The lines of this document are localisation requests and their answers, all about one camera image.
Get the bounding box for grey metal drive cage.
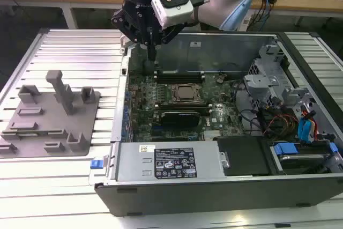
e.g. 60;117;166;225
243;43;317;122

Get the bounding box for black plastic cover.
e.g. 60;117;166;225
216;136;272;178

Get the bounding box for silver CPU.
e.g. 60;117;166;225
178;85;195;99

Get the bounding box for grey plastic parts rack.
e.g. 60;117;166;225
0;69;102;159

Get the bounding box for silver chipset heatsink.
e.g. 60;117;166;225
205;130;223;141

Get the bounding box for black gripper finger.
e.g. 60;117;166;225
151;21;186;62
110;8;153;62

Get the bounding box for grey plastic case lever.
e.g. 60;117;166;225
120;35;135;50

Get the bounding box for orange and yellow power wires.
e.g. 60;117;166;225
262;114;300;136

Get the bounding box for black RAM slot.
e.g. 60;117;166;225
154;72;206;77
154;79;206;84
154;76;206;80
154;108;214;114
154;101;214;106
154;104;214;108

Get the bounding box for grey power supply unit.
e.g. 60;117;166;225
114;142;228;183

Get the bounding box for hard disk in blue carrier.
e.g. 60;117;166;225
272;142;338;176

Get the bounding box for green motherboard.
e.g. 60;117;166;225
127;72;246;143

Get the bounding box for black PC case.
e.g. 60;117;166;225
94;29;343;217

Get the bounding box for white power strip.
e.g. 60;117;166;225
242;16;253;31

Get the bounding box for blue flat data wire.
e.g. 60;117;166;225
305;118;319;144
297;118;309;143

